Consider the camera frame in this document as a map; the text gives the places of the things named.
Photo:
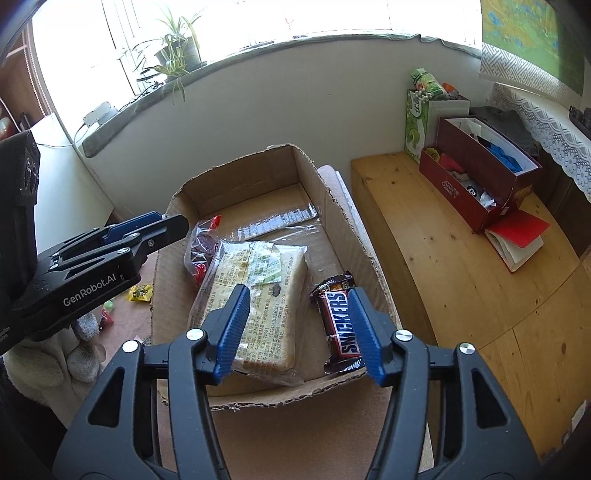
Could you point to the wooden bench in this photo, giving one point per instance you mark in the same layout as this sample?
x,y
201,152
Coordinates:
x,y
438,277

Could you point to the green tissue box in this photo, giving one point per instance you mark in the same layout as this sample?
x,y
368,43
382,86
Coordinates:
x,y
415,134

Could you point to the white power adapter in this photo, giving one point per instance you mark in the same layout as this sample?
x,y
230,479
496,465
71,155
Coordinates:
x,y
99,114

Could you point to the red notebook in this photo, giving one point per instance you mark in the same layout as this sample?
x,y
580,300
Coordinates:
x,y
517,230

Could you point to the clear-wrapped bread packet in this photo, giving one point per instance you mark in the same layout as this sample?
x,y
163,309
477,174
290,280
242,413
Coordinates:
x,y
277,314

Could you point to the clear bag of red snacks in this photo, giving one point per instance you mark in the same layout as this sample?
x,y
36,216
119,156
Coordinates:
x,y
203,244

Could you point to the white cabinet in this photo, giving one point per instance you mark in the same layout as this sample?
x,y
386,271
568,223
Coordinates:
x,y
69,184

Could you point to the white lace cloth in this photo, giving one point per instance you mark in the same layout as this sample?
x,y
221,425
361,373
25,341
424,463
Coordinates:
x,y
554,134

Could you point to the potted green plant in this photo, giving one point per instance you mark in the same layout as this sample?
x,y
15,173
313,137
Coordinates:
x,y
184,50

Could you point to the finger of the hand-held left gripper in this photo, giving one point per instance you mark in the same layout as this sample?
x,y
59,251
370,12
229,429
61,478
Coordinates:
x,y
161,228
129,226

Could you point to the brown blanket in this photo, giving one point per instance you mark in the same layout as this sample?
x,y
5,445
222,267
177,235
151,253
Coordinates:
x,y
277,438

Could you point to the yellow wrapped candy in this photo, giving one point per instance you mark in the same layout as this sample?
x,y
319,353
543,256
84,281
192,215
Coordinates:
x,y
140,292

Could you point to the blue cloth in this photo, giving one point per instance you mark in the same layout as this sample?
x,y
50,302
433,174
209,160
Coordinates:
x,y
505,159

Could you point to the brown chocolate bar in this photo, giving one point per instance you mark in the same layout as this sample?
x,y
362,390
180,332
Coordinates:
x,y
337,323

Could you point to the person's left hand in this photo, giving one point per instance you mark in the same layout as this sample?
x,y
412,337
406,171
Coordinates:
x,y
85,360

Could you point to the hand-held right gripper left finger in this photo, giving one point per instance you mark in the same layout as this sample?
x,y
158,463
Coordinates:
x,y
233,332

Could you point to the grey cloth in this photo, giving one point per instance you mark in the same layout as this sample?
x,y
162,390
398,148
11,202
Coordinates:
x,y
503,120

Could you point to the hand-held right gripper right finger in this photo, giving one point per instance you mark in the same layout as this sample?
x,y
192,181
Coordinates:
x,y
364,332

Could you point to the red storage box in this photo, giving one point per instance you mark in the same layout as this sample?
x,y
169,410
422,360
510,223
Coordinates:
x,y
461,138

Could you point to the cardboard box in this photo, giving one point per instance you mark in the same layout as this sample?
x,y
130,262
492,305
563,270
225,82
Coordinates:
x,y
277,170

